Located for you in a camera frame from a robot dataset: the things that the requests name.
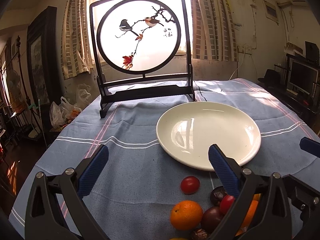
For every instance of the large orange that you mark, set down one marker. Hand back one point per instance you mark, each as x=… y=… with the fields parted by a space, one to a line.
x=186 y=215

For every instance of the small red tomato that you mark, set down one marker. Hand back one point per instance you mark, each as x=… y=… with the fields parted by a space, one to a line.
x=226 y=203

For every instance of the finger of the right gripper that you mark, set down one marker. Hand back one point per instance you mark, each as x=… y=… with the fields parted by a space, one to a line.
x=310 y=146

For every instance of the blue striped tablecloth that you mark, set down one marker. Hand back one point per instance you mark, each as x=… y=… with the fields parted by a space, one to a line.
x=140 y=183

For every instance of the bird painting table screen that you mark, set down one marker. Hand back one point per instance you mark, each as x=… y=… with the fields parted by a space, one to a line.
x=141 y=50

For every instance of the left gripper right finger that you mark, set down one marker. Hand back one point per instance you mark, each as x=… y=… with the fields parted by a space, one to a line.
x=272 y=218

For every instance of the left checkered curtain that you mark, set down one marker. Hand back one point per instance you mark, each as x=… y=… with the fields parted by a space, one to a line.
x=75 y=50

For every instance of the white round plate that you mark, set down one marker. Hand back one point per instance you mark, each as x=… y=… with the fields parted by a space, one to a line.
x=187 y=131

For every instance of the dark purple plum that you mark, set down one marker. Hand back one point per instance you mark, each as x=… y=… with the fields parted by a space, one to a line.
x=211 y=219

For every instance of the red cherry tomato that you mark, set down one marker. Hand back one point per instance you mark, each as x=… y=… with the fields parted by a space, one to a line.
x=190 y=185

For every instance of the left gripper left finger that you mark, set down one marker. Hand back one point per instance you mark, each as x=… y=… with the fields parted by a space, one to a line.
x=44 y=218

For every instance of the computer monitor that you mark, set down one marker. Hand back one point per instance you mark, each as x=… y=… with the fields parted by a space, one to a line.
x=303 y=76

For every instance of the orange tangerine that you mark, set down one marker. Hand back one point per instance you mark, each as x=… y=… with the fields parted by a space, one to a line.
x=251 y=211

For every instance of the right checkered curtain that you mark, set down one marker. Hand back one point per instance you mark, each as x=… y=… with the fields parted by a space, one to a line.
x=213 y=31

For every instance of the checkered curtain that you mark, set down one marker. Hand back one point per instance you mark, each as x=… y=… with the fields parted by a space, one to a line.
x=213 y=31
x=75 y=50

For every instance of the black hat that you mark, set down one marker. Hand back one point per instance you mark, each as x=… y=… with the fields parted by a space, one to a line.
x=271 y=78

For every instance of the dark brown passion fruit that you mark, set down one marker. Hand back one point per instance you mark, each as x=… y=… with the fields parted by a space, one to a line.
x=217 y=195

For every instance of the plastic bags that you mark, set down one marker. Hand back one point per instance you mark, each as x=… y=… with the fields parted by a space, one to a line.
x=71 y=105

